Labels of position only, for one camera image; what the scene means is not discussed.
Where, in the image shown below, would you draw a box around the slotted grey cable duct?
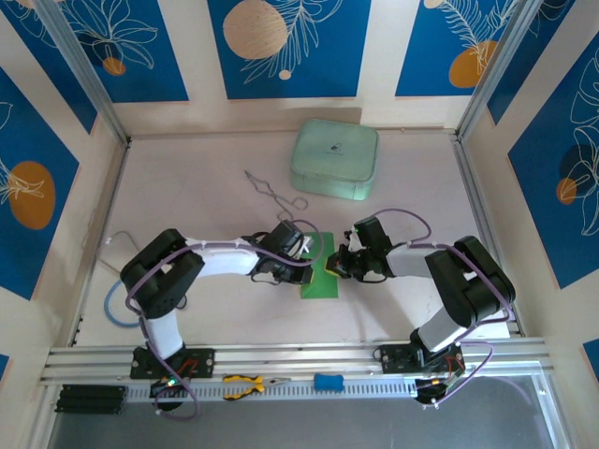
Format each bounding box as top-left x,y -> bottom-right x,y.
125,376 -> 422,404

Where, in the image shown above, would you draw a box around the blue bone shaped block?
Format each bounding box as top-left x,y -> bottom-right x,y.
313,372 -> 345,392

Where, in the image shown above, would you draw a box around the aluminium side rail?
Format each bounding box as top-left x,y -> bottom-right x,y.
69,138 -> 132,347
453,135 -> 523,338

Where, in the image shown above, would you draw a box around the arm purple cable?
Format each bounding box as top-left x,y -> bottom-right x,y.
373,208 -> 514,411
126,219 -> 324,420

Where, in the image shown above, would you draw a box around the black stacked blocks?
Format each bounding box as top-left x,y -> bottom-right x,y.
54,384 -> 128,415

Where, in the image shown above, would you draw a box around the metal scissor tongs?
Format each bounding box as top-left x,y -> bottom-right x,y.
242,169 -> 309,224

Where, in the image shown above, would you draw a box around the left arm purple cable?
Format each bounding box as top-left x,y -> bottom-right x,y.
126,219 -> 324,420

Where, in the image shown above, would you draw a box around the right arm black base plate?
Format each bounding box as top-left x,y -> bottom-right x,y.
373,343 -> 464,375

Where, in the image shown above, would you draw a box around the yellow handled pliers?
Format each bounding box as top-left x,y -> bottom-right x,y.
222,373 -> 292,401

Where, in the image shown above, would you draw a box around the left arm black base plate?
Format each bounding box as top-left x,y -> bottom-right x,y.
129,346 -> 216,380

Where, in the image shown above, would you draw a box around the aluminium frame rail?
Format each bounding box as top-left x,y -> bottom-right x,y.
39,335 -> 556,387

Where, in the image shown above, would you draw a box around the green paper sheet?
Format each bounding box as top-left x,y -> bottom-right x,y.
299,231 -> 341,300

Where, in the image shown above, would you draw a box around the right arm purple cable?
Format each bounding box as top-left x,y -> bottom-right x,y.
373,208 -> 514,411

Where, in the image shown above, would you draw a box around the mint green zip case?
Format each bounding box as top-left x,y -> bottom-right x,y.
288,118 -> 380,202

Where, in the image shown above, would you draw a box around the black controller board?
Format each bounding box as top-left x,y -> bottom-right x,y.
149,376 -> 191,401
414,373 -> 465,408

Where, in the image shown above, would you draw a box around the aluminium corner post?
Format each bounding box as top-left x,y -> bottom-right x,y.
456,0 -> 577,141
35,0 -> 133,147

